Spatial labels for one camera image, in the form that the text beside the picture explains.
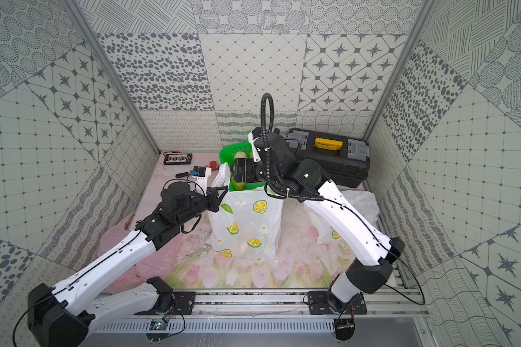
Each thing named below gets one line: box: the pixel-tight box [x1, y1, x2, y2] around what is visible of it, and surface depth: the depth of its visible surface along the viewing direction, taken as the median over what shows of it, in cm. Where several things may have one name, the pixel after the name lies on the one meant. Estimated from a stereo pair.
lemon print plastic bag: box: [207, 162, 285, 261], surface depth 80 cm
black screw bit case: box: [163, 153, 194, 165], surface depth 118 cm
